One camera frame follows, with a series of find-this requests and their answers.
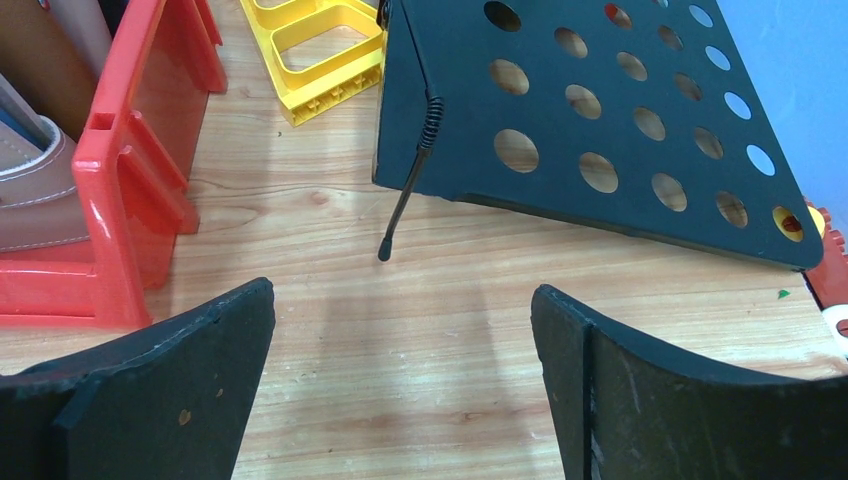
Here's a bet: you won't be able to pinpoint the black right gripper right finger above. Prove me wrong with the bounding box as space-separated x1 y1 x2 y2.
531 285 847 479

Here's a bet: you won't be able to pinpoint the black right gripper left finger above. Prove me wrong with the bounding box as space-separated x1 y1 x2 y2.
1 277 276 479

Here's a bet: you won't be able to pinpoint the card holders in red bin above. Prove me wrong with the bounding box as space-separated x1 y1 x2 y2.
1 1 97 253

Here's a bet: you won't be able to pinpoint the red plastic bin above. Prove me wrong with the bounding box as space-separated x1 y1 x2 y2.
1 1 227 329

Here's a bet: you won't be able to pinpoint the red green small toy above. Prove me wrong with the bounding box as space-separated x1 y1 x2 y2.
804 201 847 357

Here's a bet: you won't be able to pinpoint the black perforated music stand desk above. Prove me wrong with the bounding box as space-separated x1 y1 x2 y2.
372 1 824 271

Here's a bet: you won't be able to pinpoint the yellow transparent tray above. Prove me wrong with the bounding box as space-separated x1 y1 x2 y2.
238 0 389 128

